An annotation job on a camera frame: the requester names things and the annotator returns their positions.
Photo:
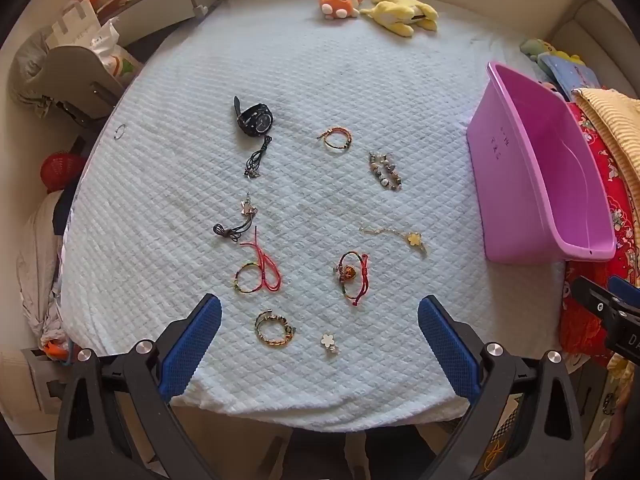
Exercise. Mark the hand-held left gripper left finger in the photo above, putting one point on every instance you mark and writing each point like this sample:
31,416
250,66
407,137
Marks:
192,345

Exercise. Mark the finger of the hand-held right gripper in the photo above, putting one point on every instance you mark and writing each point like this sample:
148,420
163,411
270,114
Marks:
595,300
626,288

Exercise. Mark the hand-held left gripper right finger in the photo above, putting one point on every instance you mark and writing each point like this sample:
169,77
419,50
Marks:
445,345

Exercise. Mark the white flower clip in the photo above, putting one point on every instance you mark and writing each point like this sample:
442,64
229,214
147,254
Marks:
328,341

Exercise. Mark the pink plastic basin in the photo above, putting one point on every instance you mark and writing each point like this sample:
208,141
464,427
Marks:
545,170

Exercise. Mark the black wrist watch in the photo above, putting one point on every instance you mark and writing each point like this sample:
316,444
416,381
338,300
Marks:
255,119

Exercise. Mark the red printed quilt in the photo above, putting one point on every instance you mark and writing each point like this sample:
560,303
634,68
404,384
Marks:
612,195

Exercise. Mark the yellow striped quilt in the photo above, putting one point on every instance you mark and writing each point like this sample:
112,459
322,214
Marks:
615,125

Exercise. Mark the pile of light clothes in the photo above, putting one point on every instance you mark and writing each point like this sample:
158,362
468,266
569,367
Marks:
37,270

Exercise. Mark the red ball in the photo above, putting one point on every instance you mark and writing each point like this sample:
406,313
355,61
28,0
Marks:
61,172

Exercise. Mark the green plush toy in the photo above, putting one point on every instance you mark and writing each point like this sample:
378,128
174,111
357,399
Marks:
534,49

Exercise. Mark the grey padded headboard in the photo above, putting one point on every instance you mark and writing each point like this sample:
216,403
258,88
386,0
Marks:
600,30

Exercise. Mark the grey chair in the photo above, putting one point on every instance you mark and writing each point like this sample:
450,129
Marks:
70,80

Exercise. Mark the white quilted bed blanket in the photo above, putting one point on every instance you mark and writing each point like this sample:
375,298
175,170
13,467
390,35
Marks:
310,75

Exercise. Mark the white plastic bag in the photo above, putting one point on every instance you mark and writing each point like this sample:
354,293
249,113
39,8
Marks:
115,52

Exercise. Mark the grey bedside cabinet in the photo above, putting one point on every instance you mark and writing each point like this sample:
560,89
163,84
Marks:
155,12

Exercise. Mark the yellow plush toy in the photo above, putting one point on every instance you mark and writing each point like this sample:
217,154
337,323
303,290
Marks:
400,12

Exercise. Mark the white paper bag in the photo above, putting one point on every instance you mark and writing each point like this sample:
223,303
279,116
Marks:
72,25

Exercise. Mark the orange and white plush toy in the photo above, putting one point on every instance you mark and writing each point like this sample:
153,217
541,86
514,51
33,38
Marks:
340,2

